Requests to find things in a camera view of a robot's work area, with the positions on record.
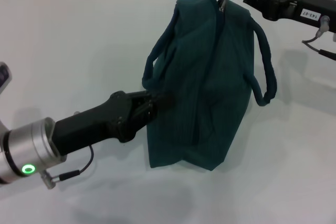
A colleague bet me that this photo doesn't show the dark teal lunch bag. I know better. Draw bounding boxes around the dark teal lunch bag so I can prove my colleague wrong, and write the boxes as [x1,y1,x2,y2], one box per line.
[141,0,278,172]

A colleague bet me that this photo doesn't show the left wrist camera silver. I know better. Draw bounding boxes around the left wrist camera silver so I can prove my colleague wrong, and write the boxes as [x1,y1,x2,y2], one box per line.
[0,61,13,95]

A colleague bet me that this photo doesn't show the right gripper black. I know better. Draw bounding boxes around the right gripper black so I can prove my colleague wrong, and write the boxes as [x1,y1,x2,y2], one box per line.
[227,0,336,34]

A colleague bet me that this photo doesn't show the left arm dark cable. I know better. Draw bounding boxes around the left arm dark cable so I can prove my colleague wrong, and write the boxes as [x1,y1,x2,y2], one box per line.
[39,144,95,190]

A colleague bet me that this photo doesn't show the arm dark cable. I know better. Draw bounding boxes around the arm dark cable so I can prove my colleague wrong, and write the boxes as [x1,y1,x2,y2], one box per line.
[39,144,95,190]
[301,15,336,61]

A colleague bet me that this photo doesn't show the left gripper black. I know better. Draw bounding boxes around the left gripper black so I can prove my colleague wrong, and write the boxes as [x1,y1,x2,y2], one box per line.
[54,90,174,156]

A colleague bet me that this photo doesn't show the right arm dark cable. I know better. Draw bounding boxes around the right arm dark cable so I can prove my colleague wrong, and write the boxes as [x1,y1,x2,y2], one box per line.
[301,15,336,61]

